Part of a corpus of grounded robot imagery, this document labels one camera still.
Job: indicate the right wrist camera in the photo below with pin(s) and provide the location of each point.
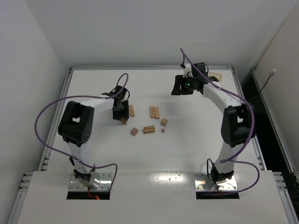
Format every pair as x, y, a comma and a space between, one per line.
187, 70

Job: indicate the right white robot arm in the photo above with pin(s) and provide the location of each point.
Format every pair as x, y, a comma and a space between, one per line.
238, 121

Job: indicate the printed light wood block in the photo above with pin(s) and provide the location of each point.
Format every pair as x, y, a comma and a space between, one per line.
152, 111

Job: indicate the tilted small wood block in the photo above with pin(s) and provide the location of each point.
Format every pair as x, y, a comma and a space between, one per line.
134, 131

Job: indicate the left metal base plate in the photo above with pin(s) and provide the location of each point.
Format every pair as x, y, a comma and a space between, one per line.
99, 182

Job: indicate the right small wood block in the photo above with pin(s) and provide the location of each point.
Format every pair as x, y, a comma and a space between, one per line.
164, 122

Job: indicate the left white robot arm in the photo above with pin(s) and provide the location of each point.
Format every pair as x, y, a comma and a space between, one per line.
76, 126

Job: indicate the clear amber plastic box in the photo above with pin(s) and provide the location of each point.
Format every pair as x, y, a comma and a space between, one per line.
218, 76

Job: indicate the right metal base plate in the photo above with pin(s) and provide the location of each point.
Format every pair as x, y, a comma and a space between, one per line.
204, 184

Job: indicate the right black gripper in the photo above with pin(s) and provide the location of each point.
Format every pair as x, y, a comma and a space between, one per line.
178, 85

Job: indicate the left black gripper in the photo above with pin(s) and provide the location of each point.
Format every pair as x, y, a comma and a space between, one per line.
120, 112

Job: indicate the metal base plate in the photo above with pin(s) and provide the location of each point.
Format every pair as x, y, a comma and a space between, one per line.
99, 182
204, 184

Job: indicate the dark striped wood block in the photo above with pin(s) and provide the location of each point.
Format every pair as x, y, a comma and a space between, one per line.
149, 129

